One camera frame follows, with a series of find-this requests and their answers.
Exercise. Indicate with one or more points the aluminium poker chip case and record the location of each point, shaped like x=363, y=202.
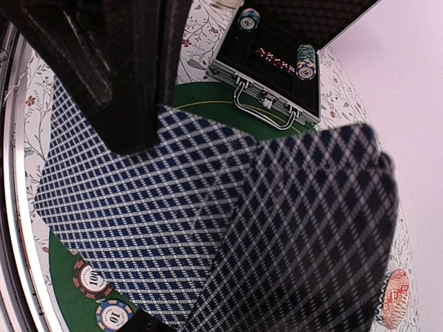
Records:
x=267, y=93

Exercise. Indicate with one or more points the red patterned small bowl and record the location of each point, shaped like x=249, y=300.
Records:
x=393, y=299

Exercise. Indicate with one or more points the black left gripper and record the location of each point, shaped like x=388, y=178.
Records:
x=118, y=60

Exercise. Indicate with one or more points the blue checkered playing card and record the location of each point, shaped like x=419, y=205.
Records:
x=138, y=207

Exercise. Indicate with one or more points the round green poker mat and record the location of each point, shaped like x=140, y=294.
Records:
x=86, y=283

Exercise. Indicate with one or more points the red black 100 chip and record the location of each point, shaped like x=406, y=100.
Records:
x=88, y=281

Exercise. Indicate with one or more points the blue peach 10 chip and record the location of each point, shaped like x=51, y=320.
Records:
x=113, y=314

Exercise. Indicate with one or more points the aluminium front rail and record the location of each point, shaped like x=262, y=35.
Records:
x=20, y=305

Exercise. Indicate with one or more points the short poker chip stack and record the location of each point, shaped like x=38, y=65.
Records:
x=248, y=20

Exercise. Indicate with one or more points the grey playing card deck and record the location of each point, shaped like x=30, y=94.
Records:
x=308, y=238

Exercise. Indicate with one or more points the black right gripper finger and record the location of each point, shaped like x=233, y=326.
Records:
x=141, y=322

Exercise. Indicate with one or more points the green poker chip row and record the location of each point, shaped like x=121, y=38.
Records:
x=306, y=68

